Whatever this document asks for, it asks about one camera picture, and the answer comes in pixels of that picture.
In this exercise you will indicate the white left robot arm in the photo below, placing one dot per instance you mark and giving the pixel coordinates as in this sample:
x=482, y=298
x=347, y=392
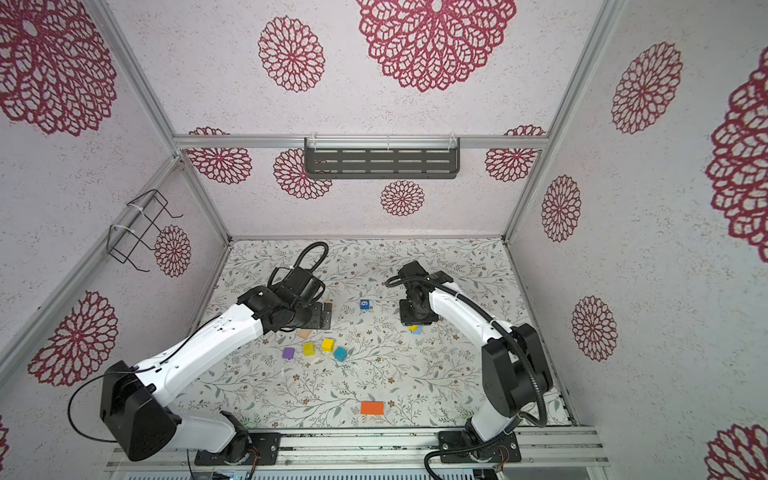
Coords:
x=137, y=402

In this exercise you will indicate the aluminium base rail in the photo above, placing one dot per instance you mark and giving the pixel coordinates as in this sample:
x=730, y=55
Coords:
x=387, y=449

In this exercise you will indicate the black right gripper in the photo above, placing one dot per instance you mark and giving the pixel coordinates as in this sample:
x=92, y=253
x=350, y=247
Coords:
x=406, y=318

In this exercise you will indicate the teal wood cube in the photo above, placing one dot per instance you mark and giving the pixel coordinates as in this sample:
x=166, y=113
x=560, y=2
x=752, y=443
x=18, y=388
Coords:
x=340, y=354

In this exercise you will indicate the orange rectangular wood block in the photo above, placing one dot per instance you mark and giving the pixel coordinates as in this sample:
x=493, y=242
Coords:
x=373, y=408

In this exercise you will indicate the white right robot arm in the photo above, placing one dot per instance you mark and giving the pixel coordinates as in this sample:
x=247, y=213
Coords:
x=515, y=375

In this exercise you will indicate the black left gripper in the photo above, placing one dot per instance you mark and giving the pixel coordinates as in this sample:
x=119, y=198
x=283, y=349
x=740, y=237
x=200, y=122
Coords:
x=317, y=320

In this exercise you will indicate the dark grey wall shelf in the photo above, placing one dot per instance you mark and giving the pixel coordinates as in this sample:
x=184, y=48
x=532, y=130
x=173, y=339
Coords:
x=382, y=160

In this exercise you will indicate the black wire wall basket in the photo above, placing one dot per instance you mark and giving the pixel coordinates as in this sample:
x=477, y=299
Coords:
x=126, y=236

